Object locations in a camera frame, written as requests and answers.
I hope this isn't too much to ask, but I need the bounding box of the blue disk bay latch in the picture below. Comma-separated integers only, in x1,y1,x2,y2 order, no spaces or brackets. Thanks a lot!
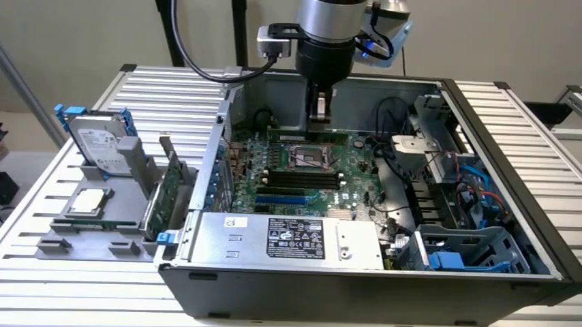
429,251,466,270

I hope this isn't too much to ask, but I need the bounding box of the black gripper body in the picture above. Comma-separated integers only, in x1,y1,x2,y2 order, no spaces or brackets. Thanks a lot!
296,35,357,91

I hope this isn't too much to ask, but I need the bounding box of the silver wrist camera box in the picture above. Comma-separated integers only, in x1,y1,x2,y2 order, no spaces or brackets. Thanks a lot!
256,22,305,62

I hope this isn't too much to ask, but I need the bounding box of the orange wire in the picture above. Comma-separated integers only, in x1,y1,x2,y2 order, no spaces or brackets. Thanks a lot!
481,189,511,216

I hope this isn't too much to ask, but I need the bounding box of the black open PC case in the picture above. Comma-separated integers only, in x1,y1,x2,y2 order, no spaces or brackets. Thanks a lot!
153,67,576,320

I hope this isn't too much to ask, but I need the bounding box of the green RAM stick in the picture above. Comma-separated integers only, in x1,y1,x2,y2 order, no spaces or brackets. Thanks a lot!
54,220,139,230
268,128,350,146

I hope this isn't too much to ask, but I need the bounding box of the long black expansion slot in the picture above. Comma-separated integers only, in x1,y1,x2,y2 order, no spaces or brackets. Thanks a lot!
256,185,308,198

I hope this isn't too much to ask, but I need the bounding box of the black stand pole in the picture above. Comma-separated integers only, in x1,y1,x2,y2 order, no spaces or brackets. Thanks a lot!
230,0,252,68
154,0,187,68

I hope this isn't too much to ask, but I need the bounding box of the green motherboard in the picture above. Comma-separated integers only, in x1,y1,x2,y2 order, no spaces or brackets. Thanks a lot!
226,130,393,223

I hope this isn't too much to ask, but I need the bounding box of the silver metal bracket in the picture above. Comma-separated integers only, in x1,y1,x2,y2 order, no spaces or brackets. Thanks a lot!
390,134,444,161

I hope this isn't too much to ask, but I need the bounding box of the black box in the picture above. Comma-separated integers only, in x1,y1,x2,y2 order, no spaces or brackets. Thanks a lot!
0,171,22,206

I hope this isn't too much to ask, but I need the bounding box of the blue data wire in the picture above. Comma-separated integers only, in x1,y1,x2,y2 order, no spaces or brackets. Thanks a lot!
458,162,507,219

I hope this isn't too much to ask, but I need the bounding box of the thick black camera cable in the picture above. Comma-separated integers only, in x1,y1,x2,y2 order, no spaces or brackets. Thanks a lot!
170,0,280,84

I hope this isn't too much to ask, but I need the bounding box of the small silver heatsink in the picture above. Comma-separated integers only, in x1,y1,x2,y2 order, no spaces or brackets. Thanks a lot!
326,208,357,221

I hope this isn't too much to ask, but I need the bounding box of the grey disk bay cage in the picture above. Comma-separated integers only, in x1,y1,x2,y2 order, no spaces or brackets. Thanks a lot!
408,223,533,275

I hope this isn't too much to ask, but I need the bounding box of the blue disk caddy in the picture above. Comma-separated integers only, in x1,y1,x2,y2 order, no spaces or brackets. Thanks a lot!
54,104,139,181

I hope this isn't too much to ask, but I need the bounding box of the silver hard disk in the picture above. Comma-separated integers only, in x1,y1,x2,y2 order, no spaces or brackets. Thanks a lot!
67,114,133,177

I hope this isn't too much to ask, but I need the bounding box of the CPU socket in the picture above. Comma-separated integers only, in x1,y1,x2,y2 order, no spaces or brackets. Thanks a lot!
281,144,341,170

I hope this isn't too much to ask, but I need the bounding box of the blue expansion slot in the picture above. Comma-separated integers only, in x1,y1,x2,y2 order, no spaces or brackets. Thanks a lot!
254,194,308,207

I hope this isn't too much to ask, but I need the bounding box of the red and black twisted wire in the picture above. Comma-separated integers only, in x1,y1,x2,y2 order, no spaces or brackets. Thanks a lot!
436,152,461,182

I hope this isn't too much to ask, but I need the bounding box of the grey parts rack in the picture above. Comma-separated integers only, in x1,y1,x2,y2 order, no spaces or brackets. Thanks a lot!
35,136,202,262

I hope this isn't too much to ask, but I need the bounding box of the black looped wire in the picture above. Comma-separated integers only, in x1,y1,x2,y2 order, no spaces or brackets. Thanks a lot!
374,96,414,138

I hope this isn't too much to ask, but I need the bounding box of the aluminium frame pole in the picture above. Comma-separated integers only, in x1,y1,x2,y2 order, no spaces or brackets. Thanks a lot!
0,43,67,150

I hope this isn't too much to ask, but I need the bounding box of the tall metal drive cage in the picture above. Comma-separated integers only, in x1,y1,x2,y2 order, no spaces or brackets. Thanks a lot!
406,93,478,185

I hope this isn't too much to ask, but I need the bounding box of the green graphics card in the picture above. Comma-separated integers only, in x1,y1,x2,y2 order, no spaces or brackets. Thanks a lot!
142,135,190,240

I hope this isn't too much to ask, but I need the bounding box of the silver CPU chip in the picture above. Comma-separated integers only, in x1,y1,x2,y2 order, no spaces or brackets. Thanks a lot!
70,188,111,215

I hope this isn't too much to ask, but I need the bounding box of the grey power supply unit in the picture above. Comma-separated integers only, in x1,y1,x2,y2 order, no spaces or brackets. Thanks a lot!
189,212,384,270

